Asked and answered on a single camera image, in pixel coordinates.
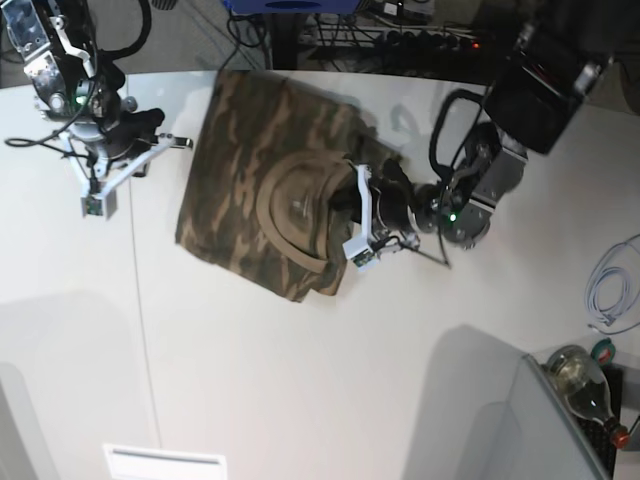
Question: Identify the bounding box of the black power strip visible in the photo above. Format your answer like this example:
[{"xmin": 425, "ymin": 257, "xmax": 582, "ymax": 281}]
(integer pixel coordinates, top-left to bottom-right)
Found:
[{"xmin": 384, "ymin": 29, "xmax": 482, "ymax": 52}]

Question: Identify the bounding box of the blue box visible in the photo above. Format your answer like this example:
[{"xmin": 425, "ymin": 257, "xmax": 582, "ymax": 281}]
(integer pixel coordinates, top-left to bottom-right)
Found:
[{"xmin": 223, "ymin": 0, "xmax": 369, "ymax": 14}]

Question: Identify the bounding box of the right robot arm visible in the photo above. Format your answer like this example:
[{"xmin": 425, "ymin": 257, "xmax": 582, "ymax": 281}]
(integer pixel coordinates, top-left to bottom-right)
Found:
[{"xmin": 1, "ymin": 1, "xmax": 194, "ymax": 181}]

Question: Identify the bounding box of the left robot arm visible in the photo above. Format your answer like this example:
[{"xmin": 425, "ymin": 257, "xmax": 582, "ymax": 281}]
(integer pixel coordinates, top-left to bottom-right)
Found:
[{"xmin": 332, "ymin": 10, "xmax": 616, "ymax": 266}]

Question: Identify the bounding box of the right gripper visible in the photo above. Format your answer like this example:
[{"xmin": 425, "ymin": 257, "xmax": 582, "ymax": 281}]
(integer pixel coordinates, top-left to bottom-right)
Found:
[{"xmin": 70, "ymin": 108, "xmax": 194, "ymax": 178}]

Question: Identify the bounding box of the green tape roll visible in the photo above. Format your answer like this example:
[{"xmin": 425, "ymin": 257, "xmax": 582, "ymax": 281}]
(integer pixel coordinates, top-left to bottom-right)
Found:
[{"xmin": 591, "ymin": 338, "xmax": 616, "ymax": 366}]

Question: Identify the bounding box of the camouflage t-shirt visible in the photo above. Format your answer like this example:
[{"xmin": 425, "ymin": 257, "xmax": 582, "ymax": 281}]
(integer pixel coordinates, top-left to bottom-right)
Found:
[{"xmin": 175, "ymin": 71, "xmax": 401, "ymax": 302}]

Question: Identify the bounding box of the coiled white cable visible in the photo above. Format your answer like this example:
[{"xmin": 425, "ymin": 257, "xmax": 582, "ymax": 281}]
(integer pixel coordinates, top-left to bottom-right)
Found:
[{"xmin": 584, "ymin": 237, "xmax": 640, "ymax": 334}]

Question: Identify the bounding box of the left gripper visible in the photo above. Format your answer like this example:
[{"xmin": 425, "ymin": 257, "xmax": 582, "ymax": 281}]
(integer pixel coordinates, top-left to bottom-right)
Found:
[{"xmin": 329, "ymin": 159, "xmax": 420, "ymax": 240}]

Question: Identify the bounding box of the clear glass bottle red cap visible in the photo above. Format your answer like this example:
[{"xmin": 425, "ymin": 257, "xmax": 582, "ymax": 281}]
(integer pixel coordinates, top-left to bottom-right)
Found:
[{"xmin": 545, "ymin": 345, "xmax": 630, "ymax": 449}]

